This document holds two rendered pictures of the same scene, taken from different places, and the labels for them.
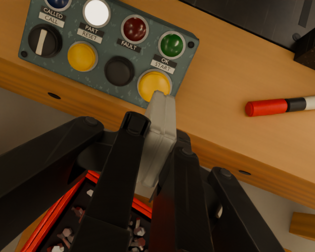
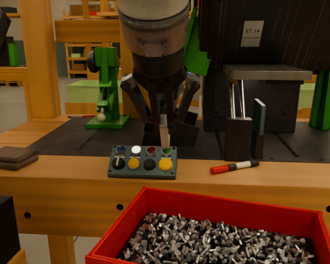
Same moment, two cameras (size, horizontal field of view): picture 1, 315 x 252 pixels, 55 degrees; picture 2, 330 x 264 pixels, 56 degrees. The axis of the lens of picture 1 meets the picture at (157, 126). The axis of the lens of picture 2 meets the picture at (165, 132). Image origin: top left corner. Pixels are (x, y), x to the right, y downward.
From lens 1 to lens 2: 53 cm
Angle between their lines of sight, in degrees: 60
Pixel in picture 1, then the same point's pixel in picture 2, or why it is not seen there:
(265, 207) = not seen: outside the picture
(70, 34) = (127, 158)
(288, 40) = (219, 157)
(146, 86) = (162, 162)
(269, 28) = (209, 157)
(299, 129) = (240, 174)
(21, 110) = not seen: outside the picture
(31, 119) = not seen: outside the picture
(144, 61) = (158, 158)
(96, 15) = (136, 149)
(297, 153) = (244, 179)
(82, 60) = (134, 162)
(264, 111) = (218, 168)
